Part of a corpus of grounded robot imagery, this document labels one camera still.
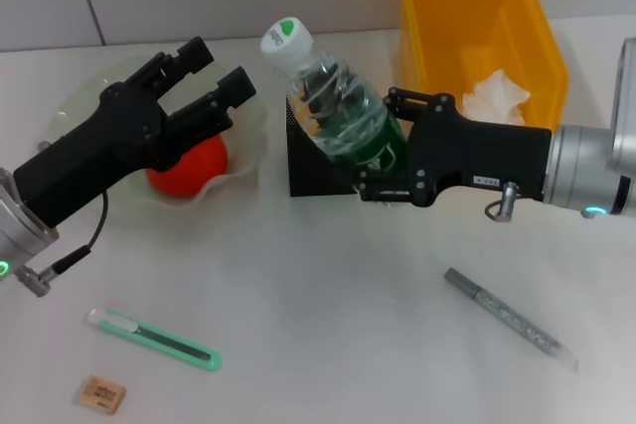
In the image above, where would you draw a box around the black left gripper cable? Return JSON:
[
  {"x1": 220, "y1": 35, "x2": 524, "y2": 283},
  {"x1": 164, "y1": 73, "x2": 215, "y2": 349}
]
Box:
[{"x1": 49, "y1": 190, "x2": 109, "y2": 276}]

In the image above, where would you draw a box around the tan eraser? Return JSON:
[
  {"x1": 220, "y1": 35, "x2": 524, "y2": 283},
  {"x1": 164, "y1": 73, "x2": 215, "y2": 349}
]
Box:
[{"x1": 78, "y1": 375, "x2": 127, "y2": 416}]

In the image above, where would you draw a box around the silver right wrist connector plug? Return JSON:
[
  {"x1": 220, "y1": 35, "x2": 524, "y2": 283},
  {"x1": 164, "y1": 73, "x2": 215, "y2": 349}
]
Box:
[{"x1": 484, "y1": 180, "x2": 523, "y2": 224}]

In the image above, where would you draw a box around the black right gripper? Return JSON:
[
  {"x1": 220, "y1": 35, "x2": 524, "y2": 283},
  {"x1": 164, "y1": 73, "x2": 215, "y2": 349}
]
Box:
[{"x1": 354, "y1": 87, "x2": 554, "y2": 209}]

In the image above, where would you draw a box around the green white utility knife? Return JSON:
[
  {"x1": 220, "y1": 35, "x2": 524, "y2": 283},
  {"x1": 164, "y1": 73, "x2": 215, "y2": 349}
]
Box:
[{"x1": 87, "y1": 308, "x2": 224, "y2": 373}]

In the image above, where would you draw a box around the white paper ball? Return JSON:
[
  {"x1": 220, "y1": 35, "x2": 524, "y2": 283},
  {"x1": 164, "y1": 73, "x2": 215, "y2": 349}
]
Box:
[{"x1": 461, "y1": 70, "x2": 532, "y2": 126}]

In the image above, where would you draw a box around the black mesh pen holder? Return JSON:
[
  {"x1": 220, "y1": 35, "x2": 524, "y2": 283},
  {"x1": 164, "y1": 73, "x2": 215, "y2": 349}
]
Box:
[{"x1": 285, "y1": 93, "x2": 362, "y2": 198}]

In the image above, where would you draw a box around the translucent green fruit plate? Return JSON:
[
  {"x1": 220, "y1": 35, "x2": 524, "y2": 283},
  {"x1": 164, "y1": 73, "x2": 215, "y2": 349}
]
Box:
[{"x1": 57, "y1": 59, "x2": 269, "y2": 210}]

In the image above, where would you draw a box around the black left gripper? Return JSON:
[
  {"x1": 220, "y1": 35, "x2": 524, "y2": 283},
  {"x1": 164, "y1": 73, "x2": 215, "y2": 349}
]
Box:
[{"x1": 12, "y1": 36, "x2": 258, "y2": 230}]

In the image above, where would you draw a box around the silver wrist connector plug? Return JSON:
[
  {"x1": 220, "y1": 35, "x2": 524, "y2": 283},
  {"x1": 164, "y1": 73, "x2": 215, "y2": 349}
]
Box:
[
  {"x1": 13, "y1": 262, "x2": 57, "y2": 298},
  {"x1": 484, "y1": 180, "x2": 523, "y2": 224}
]

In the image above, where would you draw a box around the clear green label water bottle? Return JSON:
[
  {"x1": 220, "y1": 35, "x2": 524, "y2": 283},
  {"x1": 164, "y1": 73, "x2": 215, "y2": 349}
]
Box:
[{"x1": 259, "y1": 16, "x2": 411, "y2": 172}]

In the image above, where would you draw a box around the red orange fruit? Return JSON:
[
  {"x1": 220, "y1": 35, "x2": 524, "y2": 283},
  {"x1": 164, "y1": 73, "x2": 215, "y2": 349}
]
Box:
[{"x1": 145, "y1": 134, "x2": 230, "y2": 197}]

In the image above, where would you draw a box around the grey glitter pen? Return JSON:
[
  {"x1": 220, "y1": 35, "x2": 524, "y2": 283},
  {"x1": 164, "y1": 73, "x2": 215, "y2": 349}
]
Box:
[{"x1": 443, "y1": 267, "x2": 580, "y2": 371}]

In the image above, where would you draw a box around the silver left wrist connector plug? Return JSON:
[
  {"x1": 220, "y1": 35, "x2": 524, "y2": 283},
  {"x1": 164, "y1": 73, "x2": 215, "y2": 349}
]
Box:
[{"x1": 13, "y1": 262, "x2": 57, "y2": 298}]

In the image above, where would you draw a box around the yellow plastic bin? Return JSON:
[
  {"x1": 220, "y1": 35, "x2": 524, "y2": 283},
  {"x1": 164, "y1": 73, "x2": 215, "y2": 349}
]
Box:
[{"x1": 397, "y1": 0, "x2": 569, "y2": 130}]

